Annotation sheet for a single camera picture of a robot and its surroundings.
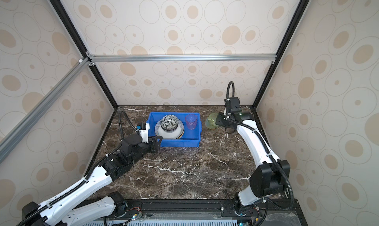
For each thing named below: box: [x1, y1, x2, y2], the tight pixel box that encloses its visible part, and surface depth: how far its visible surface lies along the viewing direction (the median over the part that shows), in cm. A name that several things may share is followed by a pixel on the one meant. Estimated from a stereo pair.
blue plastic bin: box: [169, 112, 202, 148], surface depth 99 cm
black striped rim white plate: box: [154, 119, 186, 140], surface depth 100 cm
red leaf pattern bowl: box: [160, 114, 179, 132], surface depth 99 cm
